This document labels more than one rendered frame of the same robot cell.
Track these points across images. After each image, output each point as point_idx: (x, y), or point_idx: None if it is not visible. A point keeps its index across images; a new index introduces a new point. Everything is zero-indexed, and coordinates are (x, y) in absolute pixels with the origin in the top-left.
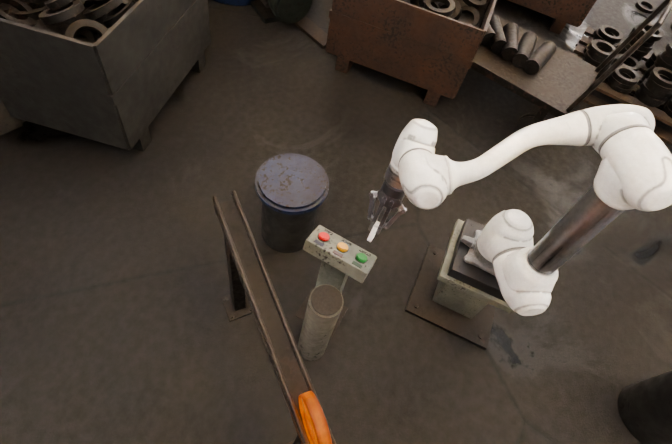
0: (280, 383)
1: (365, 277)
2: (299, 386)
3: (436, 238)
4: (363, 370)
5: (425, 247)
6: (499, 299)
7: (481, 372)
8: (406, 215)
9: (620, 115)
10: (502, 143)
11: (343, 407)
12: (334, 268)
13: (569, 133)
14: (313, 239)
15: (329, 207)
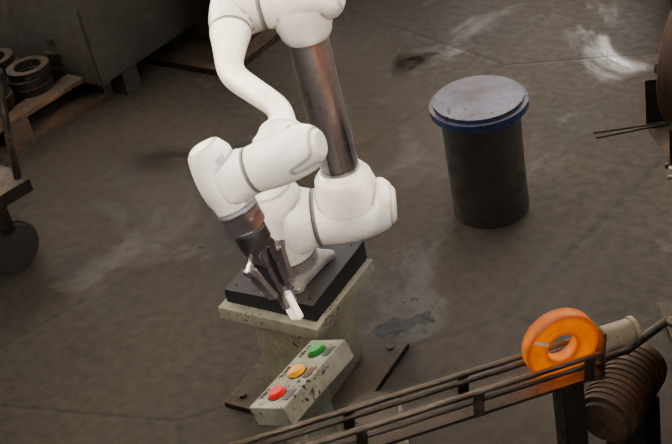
0: (509, 402)
1: (347, 345)
2: (511, 385)
3: (212, 396)
4: None
5: (228, 411)
6: (357, 271)
7: (442, 354)
8: (158, 436)
9: None
10: (247, 85)
11: None
12: (319, 407)
13: (241, 37)
14: (282, 401)
15: None
